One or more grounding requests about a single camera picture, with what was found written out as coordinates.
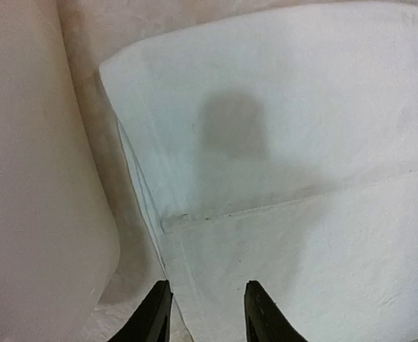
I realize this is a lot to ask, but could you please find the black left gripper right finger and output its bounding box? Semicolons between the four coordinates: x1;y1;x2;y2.
244;280;307;342

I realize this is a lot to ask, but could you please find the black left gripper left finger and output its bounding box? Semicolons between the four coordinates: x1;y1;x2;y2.
109;280;173;342

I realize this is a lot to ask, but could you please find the white t-shirt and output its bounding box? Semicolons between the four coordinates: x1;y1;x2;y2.
100;1;418;341

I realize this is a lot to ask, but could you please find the white plastic laundry basket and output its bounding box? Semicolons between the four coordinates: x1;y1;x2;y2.
0;0;121;342

